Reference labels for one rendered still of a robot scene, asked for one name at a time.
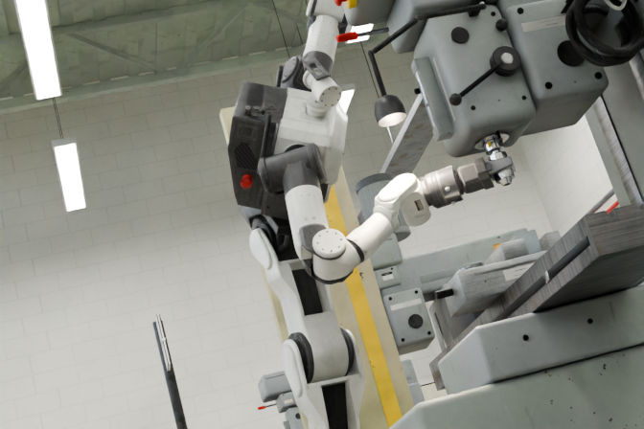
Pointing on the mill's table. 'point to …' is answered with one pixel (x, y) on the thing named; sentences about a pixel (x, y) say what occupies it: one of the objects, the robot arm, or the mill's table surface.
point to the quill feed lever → (509, 64)
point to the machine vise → (491, 280)
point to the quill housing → (474, 120)
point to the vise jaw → (508, 251)
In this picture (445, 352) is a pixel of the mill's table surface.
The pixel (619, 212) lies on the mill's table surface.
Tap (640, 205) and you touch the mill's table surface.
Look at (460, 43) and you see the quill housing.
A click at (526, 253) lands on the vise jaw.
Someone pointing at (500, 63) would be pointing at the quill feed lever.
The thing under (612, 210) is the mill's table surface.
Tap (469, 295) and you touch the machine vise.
